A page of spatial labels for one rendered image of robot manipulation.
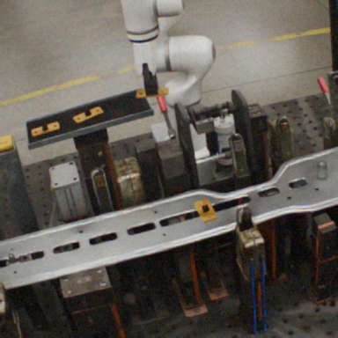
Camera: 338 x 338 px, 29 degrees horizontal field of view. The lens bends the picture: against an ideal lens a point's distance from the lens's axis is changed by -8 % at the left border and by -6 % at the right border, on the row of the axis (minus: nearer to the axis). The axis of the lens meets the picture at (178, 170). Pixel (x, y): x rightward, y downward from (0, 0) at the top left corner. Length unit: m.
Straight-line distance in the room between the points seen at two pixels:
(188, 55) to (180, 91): 0.14
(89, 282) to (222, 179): 0.54
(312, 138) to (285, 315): 0.87
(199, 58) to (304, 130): 0.64
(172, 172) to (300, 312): 0.54
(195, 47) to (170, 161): 0.43
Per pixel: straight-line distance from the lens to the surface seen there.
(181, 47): 2.13
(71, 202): 1.82
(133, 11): 1.63
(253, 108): 1.94
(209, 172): 1.96
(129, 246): 1.72
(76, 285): 1.61
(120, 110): 1.93
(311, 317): 1.89
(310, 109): 2.71
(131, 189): 1.83
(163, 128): 2.49
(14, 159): 1.94
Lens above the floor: 2.15
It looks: 36 degrees down
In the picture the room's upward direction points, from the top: 9 degrees counter-clockwise
